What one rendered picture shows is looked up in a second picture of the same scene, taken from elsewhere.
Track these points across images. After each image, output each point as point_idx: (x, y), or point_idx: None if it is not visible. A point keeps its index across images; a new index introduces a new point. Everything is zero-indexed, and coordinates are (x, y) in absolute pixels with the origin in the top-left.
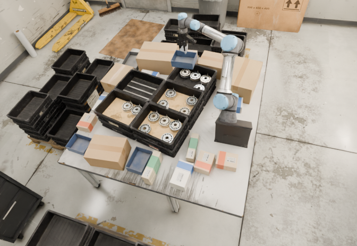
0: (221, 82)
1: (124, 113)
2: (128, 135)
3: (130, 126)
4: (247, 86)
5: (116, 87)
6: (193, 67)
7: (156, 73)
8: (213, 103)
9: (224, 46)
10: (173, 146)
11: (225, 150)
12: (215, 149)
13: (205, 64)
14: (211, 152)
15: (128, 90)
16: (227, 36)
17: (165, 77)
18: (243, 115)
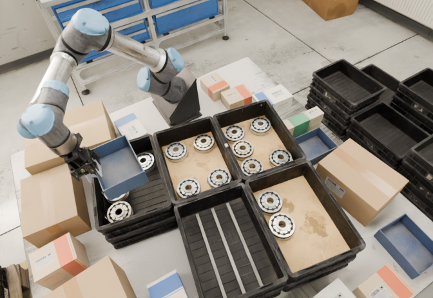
0: (151, 51)
1: (295, 220)
2: None
3: (305, 158)
4: (97, 107)
5: (282, 277)
6: (99, 201)
7: (153, 289)
8: (182, 65)
9: (102, 23)
10: (260, 113)
11: (202, 100)
12: (209, 108)
13: (73, 199)
14: (218, 107)
15: (251, 277)
16: (84, 16)
17: (140, 283)
18: (137, 118)
